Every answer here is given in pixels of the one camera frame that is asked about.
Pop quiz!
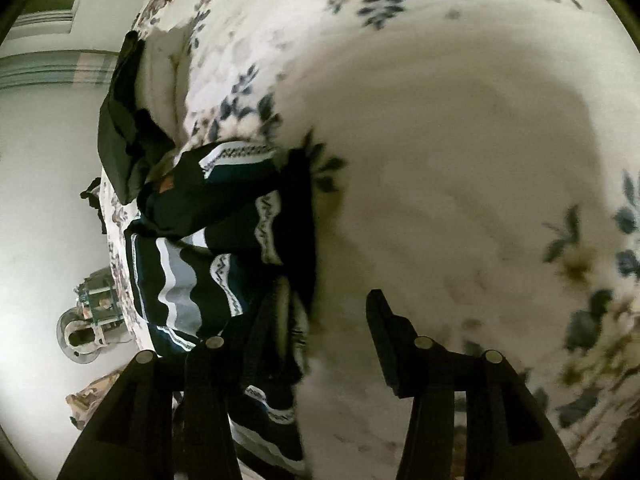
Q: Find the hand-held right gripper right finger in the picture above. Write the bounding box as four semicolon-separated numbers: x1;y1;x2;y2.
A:
366;288;581;480

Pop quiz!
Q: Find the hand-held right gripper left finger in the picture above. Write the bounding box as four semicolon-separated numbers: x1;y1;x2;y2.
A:
57;281;301;480

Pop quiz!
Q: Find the striped knit sweater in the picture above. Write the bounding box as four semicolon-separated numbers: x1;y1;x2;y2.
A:
122;140;322;476

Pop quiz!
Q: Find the round grey object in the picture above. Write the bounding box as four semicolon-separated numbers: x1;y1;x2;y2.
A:
56;269;132;363

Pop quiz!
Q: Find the floral bedsheet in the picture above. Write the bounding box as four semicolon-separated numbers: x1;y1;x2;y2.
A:
65;0;640;480

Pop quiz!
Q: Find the black hanging cloth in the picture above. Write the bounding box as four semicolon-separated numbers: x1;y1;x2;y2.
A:
80;176;107;235

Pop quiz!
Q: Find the folded black garment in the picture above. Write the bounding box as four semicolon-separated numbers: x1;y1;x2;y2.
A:
97;30;177;206

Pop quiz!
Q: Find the grey striped curtain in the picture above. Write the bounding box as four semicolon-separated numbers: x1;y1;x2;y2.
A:
0;49;122;92

